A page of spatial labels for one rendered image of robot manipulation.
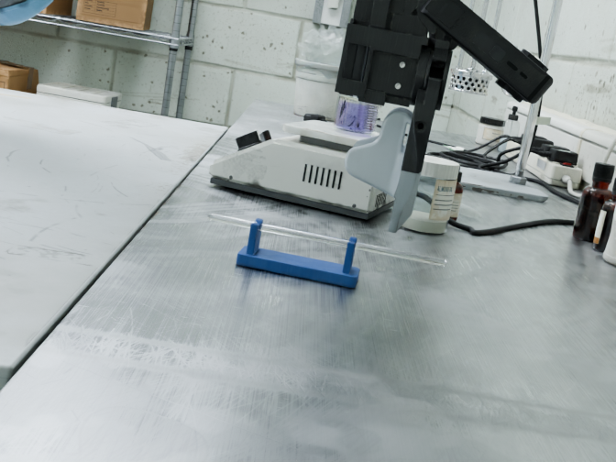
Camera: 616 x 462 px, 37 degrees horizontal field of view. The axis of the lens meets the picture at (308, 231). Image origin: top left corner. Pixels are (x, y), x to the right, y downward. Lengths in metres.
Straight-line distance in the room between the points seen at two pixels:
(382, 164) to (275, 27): 2.81
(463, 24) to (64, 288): 0.34
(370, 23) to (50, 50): 2.98
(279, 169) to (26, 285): 0.47
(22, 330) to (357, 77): 0.31
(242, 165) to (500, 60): 0.43
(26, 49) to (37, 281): 3.04
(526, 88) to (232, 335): 0.29
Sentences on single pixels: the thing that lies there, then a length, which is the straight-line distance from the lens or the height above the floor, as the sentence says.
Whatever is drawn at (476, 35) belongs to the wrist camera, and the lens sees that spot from 0.71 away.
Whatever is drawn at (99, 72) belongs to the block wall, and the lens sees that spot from 3.60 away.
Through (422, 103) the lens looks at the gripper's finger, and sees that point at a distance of 0.68.
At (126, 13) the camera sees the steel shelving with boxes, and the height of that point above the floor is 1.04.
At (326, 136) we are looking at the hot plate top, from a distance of 1.02.
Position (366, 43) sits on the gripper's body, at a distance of 0.69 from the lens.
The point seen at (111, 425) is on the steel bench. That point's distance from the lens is 0.45.
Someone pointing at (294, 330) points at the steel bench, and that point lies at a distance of 0.61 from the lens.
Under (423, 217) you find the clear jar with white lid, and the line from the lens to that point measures 1.00.
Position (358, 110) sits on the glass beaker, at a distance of 1.04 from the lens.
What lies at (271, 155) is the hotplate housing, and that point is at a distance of 1.04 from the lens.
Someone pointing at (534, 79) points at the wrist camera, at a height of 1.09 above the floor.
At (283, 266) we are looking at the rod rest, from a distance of 0.74.
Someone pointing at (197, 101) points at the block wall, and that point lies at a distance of 3.54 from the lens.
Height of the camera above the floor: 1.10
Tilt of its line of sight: 12 degrees down
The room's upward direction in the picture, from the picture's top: 10 degrees clockwise
